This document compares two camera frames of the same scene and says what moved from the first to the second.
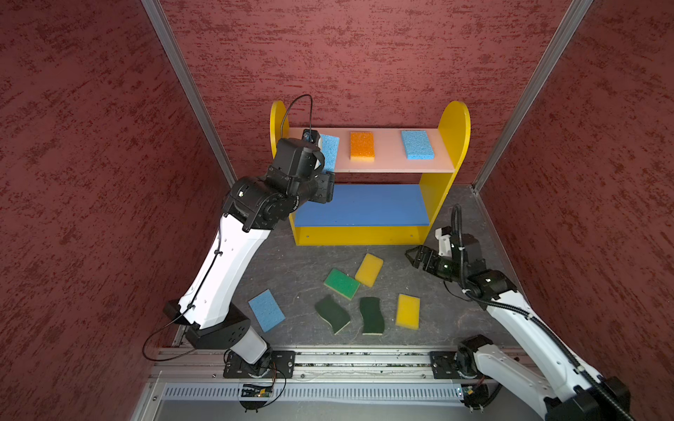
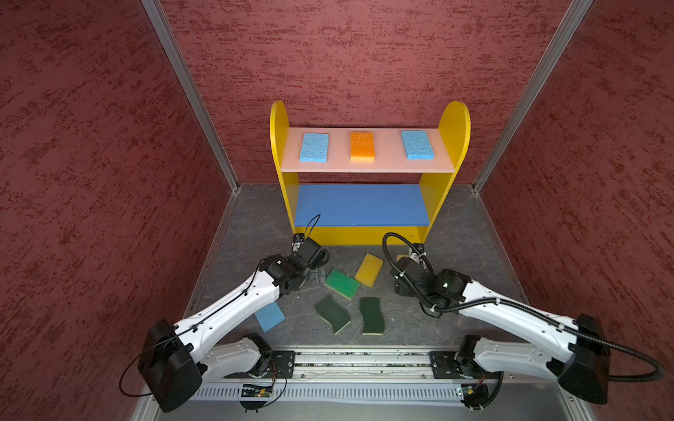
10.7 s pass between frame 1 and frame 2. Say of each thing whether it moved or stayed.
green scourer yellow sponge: stayed
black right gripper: moved
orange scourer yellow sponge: stayed
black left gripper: moved
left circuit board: stayed
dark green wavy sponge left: stayed
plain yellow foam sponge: stayed
